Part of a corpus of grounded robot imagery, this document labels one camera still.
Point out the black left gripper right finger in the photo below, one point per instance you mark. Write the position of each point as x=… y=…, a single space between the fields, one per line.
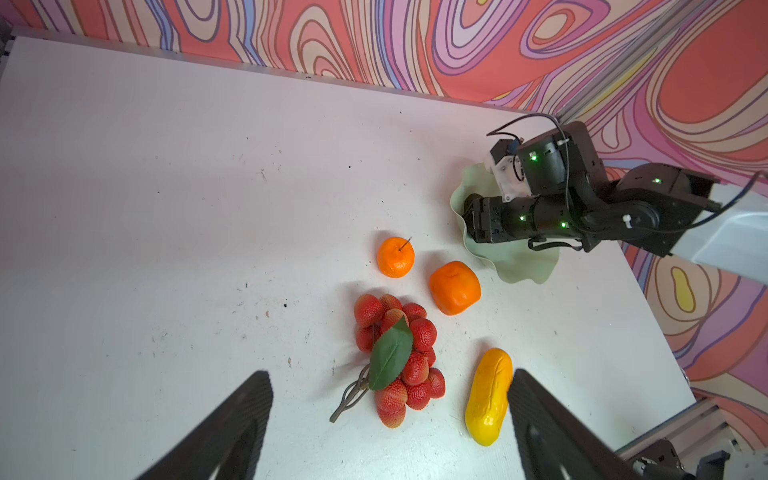
x=553 y=443

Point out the red lychee bunch with leaf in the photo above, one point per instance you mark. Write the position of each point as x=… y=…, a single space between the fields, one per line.
x=401 y=374

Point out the large fake orange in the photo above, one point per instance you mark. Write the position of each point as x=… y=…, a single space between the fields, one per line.
x=454 y=288

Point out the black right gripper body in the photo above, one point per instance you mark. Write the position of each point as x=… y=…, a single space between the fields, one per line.
x=537 y=202

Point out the yellow fake mango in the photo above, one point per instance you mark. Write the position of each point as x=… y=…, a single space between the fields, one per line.
x=488 y=403

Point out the small orange tangerine with stem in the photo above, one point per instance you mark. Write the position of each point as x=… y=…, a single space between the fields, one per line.
x=395 y=257

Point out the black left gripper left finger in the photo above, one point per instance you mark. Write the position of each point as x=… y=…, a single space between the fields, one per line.
x=227 y=444

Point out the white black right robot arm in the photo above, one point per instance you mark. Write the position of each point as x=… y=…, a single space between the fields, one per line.
x=667 y=210

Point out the green scalloped fruit bowl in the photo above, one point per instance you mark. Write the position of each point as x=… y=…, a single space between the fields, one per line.
x=513 y=262

